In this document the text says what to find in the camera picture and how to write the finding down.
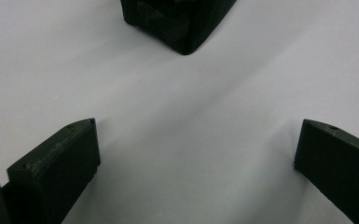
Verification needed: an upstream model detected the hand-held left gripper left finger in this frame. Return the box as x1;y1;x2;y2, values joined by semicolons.
1;118;102;224

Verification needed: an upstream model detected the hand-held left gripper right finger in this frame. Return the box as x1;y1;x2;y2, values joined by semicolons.
294;119;359;224

